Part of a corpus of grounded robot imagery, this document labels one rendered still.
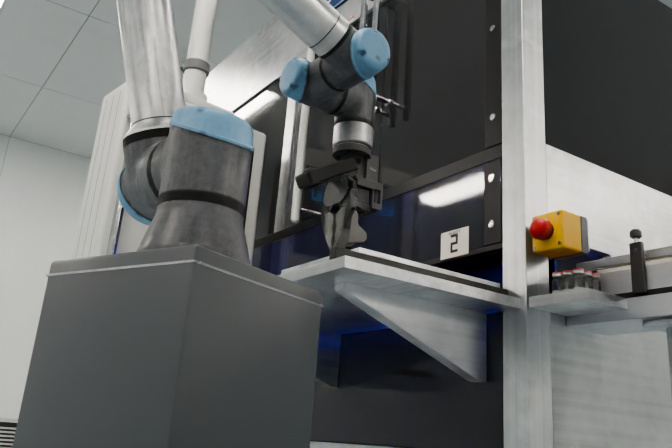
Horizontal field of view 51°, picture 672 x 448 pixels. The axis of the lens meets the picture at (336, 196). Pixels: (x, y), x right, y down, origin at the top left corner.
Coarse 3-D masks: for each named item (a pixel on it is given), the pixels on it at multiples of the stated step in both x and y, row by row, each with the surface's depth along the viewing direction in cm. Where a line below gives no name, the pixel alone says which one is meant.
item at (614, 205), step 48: (384, 0) 202; (240, 48) 287; (288, 48) 248; (240, 96) 275; (288, 144) 230; (288, 192) 223; (384, 192) 178; (576, 192) 147; (624, 192) 157; (624, 240) 153
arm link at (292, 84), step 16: (288, 64) 128; (304, 64) 125; (288, 80) 126; (304, 80) 124; (320, 80) 122; (288, 96) 127; (304, 96) 126; (320, 96) 126; (336, 96) 128; (336, 112) 131
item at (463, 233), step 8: (448, 232) 154; (456, 232) 151; (464, 232) 149; (448, 240) 153; (464, 240) 149; (448, 248) 152; (456, 248) 150; (464, 248) 148; (448, 256) 152; (456, 256) 150
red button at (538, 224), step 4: (536, 220) 129; (540, 220) 128; (544, 220) 128; (548, 220) 129; (532, 224) 130; (536, 224) 129; (540, 224) 128; (544, 224) 128; (548, 224) 128; (532, 228) 129; (536, 228) 128; (540, 228) 128; (544, 228) 127; (548, 228) 128; (532, 232) 129; (536, 232) 128; (540, 232) 128; (544, 232) 127; (548, 232) 128; (532, 236) 129; (536, 236) 128; (540, 236) 128; (544, 236) 128; (548, 236) 128
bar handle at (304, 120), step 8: (312, 56) 217; (304, 112) 210; (304, 120) 209; (304, 128) 208; (304, 136) 208; (304, 144) 207; (304, 152) 206; (296, 160) 206; (304, 160) 206; (296, 168) 205; (296, 184) 203; (296, 192) 202; (296, 200) 201; (296, 208) 200; (296, 216) 200; (312, 216) 204
